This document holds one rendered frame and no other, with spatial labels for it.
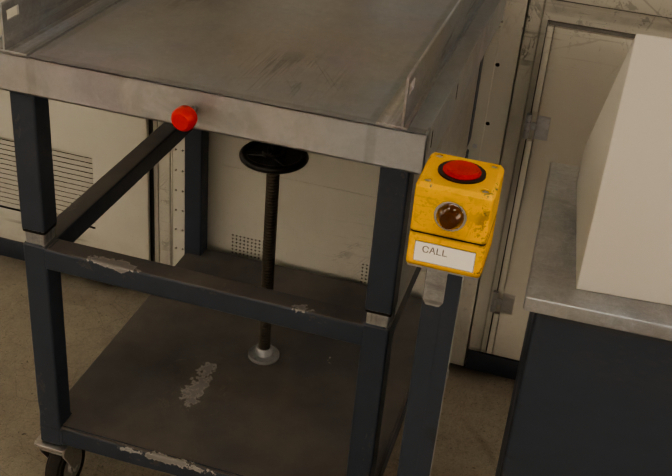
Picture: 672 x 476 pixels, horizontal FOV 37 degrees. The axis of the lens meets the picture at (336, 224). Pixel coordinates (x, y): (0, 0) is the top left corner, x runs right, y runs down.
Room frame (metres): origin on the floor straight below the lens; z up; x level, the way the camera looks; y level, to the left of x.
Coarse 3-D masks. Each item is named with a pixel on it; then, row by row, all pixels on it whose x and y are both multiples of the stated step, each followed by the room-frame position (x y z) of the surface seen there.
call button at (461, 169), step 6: (450, 162) 0.94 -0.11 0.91; (456, 162) 0.94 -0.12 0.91; (462, 162) 0.94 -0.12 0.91; (468, 162) 0.94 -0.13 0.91; (444, 168) 0.93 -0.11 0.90; (450, 168) 0.92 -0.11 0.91; (456, 168) 0.93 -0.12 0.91; (462, 168) 0.93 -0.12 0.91; (468, 168) 0.93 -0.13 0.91; (474, 168) 0.93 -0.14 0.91; (450, 174) 0.92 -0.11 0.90; (456, 174) 0.91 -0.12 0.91; (462, 174) 0.91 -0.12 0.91; (468, 174) 0.91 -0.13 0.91; (474, 174) 0.92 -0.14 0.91; (480, 174) 0.92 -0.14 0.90
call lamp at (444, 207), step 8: (440, 208) 0.89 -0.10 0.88; (448, 208) 0.88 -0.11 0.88; (456, 208) 0.88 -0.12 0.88; (440, 216) 0.88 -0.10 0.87; (448, 216) 0.88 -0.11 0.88; (456, 216) 0.88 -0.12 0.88; (464, 216) 0.89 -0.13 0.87; (440, 224) 0.88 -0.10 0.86; (448, 224) 0.88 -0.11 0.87; (456, 224) 0.88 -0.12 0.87; (464, 224) 0.88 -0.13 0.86
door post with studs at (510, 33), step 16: (512, 0) 1.79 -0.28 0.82; (512, 16) 1.79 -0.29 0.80; (512, 32) 1.78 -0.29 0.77; (512, 48) 1.78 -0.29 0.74; (496, 64) 1.79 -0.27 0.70; (512, 64) 1.78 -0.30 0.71; (496, 80) 1.79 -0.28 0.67; (512, 80) 1.78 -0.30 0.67; (496, 96) 1.79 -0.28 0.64; (496, 112) 1.79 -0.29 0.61; (496, 128) 1.78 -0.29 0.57; (496, 144) 1.78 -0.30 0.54; (480, 160) 1.79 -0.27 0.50; (496, 160) 1.78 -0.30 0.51; (464, 288) 1.79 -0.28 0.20; (464, 304) 1.79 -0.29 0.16; (464, 320) 1.78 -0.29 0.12; (464, 336) 1.78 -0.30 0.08; (464, 352) 1.78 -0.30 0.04
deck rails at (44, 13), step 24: (24, 0) 1.33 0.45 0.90; (48, 0) 1.39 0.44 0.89; (72, 0) 1.45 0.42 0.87; (96, 0) 1.51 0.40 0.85; (120, 0) 1.53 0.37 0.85; (480, 0) 1.68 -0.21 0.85; (24, 24) 1.32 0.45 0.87; (48, 24) 1.38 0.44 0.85; (72, 24) 1.39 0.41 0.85; (456, 24) 1.46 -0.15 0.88; (24, 48) 1.29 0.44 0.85; (432, 48) 1.27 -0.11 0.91; (432, 72) 1.30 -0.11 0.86; (408, 96) 1.15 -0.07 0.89; (384, 120) 1.15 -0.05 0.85; (408, 120) 1.16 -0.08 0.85
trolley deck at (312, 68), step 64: (128, 0) 1.53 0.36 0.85; (192, 0) 1.56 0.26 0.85; (256, 0) 1.59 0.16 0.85; (320, 0) 1.62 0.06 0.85; (384, 0) 1.65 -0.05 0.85; (448, 0) 1.68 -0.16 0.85; (0, 64) 1.28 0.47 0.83; (64, 64) 1.25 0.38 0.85; (128, 64) 1.27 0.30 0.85; (192, 64) 1.29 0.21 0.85; (256, 64) 1.31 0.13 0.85; (320, 64) 1.33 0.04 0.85; (384, 64) 1.36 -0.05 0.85; (448, 64) 1.38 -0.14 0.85; (256, 128) 1.19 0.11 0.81; (320, 128) 1.16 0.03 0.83; (384, 128) 1.14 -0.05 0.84
